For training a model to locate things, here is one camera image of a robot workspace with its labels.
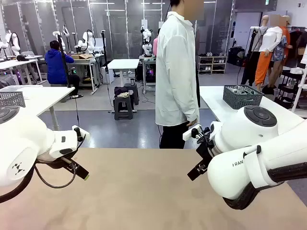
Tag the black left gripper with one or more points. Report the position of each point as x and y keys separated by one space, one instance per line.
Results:
x=60 y=163

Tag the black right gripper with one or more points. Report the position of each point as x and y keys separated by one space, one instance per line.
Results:
x=205 y=153

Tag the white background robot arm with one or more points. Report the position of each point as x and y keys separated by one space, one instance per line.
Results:
x=86 y=40

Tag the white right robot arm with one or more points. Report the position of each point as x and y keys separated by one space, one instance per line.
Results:
x=239 y=134

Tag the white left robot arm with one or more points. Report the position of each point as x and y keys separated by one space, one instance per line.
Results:
x=24 y=143

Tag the person's right forearm white sleeve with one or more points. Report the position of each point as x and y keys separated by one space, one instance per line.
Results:
x=192 y=110

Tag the dark grey plastic basket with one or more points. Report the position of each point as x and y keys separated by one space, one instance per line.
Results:
x=239 y=101

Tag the light grey plastic basket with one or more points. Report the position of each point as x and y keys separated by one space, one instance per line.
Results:
x=12 y=99

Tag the person's right hand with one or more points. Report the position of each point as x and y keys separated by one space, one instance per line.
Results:
x=192 y=123

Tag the pair of slippers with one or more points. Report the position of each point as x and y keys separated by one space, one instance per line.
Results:
x=76 y=96

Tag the grey plastic stool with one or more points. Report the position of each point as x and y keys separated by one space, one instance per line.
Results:
x=123 y=107
x=134 y=93

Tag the beige cloth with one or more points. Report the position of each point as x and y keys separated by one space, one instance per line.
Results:
x=123 y=95

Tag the black braided right arm sleeve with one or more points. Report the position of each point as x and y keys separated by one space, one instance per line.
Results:
x=287 y=172

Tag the dark purple garment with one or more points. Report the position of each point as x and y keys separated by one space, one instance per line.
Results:
x=121 y=90

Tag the white computer tower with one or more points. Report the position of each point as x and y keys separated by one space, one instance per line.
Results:
x=108 y=75

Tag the person in white shirt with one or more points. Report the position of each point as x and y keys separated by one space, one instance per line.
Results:
x=175 y=72

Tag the person in blue hoodie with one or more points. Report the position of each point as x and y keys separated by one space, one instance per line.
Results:
x=55 y=67

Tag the wooden shoe rack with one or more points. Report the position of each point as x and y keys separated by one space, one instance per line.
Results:
x=212 y=64

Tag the black tripod pole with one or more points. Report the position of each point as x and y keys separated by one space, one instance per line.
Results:
x=63 y=62

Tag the white desk with cardboard box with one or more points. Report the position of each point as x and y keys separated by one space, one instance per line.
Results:
x=82 y=60

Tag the open cardboard box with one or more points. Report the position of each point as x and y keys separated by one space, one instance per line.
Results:
x=81 y=56

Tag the small white standing desk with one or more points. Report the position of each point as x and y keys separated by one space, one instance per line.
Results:
x=123 y=63

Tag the mannequin with grey vest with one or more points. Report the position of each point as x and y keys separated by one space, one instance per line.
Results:
x=249 y=67

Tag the white desk with black object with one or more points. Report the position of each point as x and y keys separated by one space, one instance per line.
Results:
x=14 y=63

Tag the black object on desk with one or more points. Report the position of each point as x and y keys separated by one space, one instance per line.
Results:
x=21 y=57

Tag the black shelf cart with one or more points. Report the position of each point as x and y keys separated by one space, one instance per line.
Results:
x=290 y=81

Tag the person in pink hoodie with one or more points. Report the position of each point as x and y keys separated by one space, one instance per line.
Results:
x=155 y=48

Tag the white slanted stand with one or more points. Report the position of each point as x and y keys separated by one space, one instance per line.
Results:
x=301 y=86

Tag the mannequin with white top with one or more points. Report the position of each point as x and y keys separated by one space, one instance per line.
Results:
x=269 y=40

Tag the dark clothes on rack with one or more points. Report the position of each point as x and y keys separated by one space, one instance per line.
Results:
x=296 y=48

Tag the mannequin with orange shirt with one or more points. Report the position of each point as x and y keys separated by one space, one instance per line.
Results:
x=285 y=36

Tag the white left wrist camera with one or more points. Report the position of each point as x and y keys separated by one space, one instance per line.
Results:
x=85 y=134

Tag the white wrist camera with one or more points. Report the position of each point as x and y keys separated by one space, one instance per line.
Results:
x=190 y=134
x=85 y=134

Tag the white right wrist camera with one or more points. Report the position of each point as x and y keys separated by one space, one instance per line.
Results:
x=190 y=134

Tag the black camera pole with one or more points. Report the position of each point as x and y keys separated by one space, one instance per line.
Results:
x=104 y=52

